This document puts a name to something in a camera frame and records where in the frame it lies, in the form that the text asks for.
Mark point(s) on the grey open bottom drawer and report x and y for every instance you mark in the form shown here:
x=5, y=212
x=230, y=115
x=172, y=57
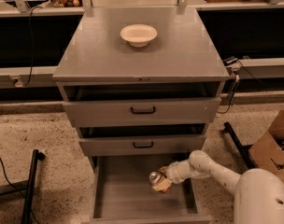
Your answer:
x=122, y=194

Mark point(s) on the black floor stand left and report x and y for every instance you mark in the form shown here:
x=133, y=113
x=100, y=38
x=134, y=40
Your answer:
x=25, y=188

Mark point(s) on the orange soda can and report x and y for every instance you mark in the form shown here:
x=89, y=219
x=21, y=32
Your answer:
x=155, y=176

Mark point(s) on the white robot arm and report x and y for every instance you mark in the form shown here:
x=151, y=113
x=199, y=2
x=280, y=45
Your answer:
x=258, y=194

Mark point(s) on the white paper bowl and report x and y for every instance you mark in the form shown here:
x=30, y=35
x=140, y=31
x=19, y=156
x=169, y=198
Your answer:
x=138, y=35

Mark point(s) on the black floor stand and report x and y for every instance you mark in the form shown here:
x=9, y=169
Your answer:
x=243, y=150
x=25, y=188

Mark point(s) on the wall power outlet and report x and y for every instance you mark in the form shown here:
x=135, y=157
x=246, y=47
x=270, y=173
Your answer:
x=17, y=82

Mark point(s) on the grey metal drawer cabinet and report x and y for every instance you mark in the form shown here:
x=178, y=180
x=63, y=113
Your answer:
x=180, y=63

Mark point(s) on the cardboard box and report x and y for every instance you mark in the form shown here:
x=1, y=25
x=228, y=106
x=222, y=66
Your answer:
x=266, y=151

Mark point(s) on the grey middle drawer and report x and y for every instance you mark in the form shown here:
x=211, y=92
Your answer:
x=138, y=145

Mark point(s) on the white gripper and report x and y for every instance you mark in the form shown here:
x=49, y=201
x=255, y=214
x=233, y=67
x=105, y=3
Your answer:
x=173, y=173

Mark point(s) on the black power adapter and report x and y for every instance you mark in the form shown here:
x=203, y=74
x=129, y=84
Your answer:
x=230, y=60

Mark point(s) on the grey top drawer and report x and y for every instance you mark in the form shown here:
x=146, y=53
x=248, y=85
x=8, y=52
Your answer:
x=141, y=112

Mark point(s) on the black floor stand right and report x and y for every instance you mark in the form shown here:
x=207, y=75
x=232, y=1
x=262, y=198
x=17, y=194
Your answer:
x=243, y=150

